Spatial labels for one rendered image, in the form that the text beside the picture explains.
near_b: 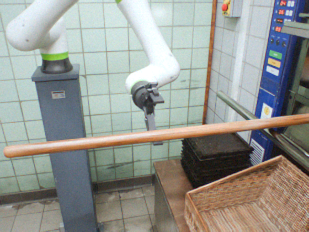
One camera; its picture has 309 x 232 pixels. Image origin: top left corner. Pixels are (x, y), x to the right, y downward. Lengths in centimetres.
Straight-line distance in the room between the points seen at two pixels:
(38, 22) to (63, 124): 51
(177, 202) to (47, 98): 81
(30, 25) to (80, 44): 78
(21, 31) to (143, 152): 142
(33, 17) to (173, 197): 103
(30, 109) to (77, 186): 72
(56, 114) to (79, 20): 72
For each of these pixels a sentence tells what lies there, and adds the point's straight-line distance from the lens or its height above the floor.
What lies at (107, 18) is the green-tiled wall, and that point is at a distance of 181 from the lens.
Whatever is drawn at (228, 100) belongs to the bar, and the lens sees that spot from 102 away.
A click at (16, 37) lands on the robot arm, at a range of 113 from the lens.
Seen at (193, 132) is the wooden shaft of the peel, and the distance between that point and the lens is 70.
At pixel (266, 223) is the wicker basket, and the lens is 137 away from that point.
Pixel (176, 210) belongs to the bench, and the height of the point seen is 58.
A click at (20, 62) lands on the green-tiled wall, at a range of 191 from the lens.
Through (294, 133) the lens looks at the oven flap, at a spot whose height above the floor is 98.
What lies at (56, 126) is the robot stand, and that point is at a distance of 136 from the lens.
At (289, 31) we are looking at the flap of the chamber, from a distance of 111.
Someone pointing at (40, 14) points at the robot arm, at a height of 147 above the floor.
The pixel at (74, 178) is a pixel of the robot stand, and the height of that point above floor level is 62.
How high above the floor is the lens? 153
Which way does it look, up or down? 25 degrees down
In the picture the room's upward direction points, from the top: straight up
